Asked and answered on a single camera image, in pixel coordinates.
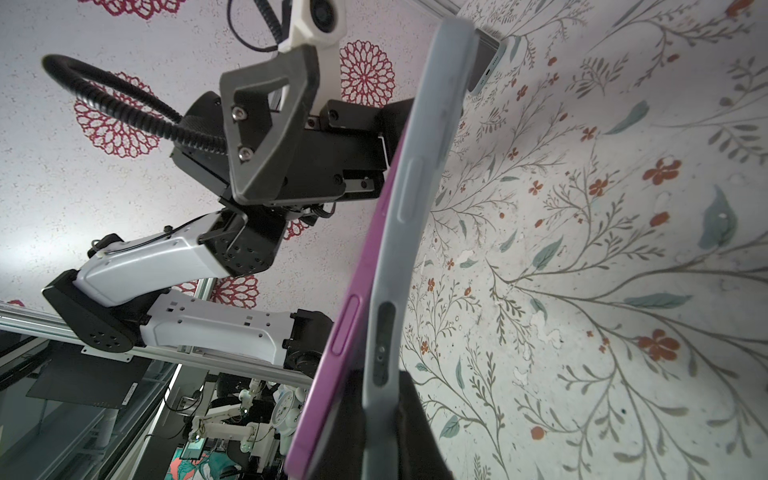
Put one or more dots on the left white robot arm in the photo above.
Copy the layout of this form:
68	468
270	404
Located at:
191	284

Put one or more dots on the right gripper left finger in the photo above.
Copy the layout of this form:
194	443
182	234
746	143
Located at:
339	453

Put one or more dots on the black phone far left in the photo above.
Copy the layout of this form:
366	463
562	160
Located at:
489	54

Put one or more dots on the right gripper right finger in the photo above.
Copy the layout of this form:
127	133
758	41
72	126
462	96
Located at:
419	456

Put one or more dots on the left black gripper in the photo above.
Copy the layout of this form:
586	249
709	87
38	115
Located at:
341	155

